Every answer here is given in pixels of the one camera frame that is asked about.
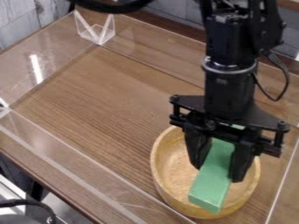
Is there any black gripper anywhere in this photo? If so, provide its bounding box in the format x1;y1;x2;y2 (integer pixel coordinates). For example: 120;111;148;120
169;72;289;183

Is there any green rectangular block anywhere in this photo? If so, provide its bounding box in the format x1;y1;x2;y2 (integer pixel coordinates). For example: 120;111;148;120
187;123;248;215

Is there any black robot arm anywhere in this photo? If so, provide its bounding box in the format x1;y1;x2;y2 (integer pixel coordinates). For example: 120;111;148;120
169;0;289;183

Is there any light wooden bowl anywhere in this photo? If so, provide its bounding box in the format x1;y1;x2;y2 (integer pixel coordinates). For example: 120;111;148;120
150;126;260;220

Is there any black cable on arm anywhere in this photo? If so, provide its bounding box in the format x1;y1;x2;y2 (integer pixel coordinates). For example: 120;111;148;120
252;49;292;102

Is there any clear acrylic enclosure wall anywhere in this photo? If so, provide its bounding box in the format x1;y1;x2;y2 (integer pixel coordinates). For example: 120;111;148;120
0;16;299;224

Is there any black metal bracket with bolt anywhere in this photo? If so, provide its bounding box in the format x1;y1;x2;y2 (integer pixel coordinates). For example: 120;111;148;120
24;200;69;224

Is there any black cable lower left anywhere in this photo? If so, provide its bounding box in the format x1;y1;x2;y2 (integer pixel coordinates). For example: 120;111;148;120
0;199;58;224

